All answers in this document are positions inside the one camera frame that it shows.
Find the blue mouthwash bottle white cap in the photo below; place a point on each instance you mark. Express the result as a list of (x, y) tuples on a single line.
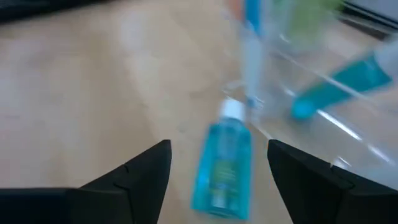
[(224, 168), (342, 82)]

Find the clear acrylic holder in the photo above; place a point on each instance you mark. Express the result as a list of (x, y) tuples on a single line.
[(326, 140)]

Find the blue toothbrush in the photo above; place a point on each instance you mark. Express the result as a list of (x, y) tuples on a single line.
[(252, 18)]

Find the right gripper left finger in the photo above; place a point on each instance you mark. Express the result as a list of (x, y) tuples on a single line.
[(124, 199)]

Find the white green wipes canister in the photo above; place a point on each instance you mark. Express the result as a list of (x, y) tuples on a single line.
[(308, 21)]

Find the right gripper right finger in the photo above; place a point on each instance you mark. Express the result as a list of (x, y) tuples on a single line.
[(326, 196)]

